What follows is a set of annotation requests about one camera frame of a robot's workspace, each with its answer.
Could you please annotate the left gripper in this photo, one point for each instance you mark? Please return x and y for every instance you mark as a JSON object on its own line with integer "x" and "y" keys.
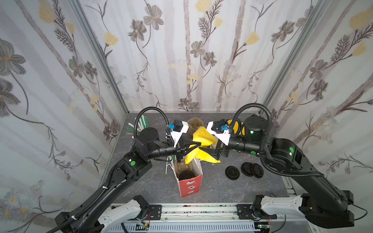
{"x": 178, "y": 152}

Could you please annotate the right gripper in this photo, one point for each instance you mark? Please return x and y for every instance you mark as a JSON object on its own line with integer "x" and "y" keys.
{"x": 218, "y": 147}

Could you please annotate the yellow paper napkin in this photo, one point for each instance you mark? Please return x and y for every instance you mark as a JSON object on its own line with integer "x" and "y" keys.
{"x": 206, "y": 139}

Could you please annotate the black cup lid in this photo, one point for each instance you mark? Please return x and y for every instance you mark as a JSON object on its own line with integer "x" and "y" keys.
{"x": 186, "y": 175}

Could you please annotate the red white paper bag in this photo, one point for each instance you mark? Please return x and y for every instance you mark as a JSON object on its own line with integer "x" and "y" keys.
{"x": 187, "y": 187}

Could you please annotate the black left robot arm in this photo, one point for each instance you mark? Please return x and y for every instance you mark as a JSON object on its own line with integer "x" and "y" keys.
{"x": 146, "y": 146}

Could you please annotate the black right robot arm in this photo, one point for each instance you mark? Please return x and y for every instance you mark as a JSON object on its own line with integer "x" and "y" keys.
{"x": 251, "y": 131}

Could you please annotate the brown pulp cup carrier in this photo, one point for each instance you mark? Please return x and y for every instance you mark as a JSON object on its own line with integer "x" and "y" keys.
{"x": 194, "y": 124}

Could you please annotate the yellow napkin stack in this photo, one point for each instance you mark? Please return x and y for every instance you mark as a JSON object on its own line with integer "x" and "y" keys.
{"x": 238, "y": 129}

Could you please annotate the single black lid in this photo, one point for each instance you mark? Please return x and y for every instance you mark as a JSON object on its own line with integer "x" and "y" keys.
{"x": 232, "y": 173}

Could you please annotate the stack of black lids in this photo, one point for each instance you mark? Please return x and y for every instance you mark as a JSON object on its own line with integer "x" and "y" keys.
{"x": 252, "y": 170}

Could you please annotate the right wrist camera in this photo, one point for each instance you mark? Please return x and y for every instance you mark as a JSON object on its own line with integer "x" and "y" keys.
{"x": 221, "y": 129}

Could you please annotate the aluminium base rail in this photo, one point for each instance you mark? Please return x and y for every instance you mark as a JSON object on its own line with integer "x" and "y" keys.
{"x": 196, "y": 218}

